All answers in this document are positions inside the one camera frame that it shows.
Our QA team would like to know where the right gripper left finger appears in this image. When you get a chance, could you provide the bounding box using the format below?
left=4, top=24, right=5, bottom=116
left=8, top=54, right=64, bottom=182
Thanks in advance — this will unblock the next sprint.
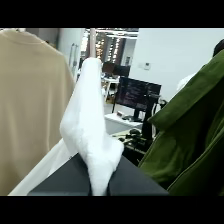
left=28, top=153, right=93, bottom=196

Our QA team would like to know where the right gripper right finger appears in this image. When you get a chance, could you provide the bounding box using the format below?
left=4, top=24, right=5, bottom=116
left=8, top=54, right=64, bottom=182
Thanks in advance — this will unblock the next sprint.
left=108, top=154, right=169, bottom=196

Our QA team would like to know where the white long-sleeved shirt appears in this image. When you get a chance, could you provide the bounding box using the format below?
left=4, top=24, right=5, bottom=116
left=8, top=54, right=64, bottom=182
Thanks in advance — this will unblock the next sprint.
left=8, top=57, right=125, bottom=196

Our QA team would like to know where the green garment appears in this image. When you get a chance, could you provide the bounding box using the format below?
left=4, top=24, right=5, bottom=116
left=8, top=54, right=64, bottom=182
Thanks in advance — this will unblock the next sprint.
left=138, top=49, right=224, bottom=196

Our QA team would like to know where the beige garment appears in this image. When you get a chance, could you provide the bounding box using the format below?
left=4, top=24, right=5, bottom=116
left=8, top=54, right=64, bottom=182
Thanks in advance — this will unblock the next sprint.
left=0, top=28, right=76, bottom=196

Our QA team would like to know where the black computer monitor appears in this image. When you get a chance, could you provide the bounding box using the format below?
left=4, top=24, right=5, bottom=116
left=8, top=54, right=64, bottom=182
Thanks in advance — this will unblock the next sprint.
left=114, top=76, right=163, bottom=122

